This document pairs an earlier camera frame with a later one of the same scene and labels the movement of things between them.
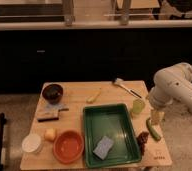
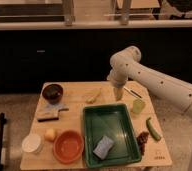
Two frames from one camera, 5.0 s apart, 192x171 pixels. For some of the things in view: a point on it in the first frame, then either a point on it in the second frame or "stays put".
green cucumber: (152, 130) stays put
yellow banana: (93, 98) stays put
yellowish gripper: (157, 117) → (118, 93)
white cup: (31, 143) stays put
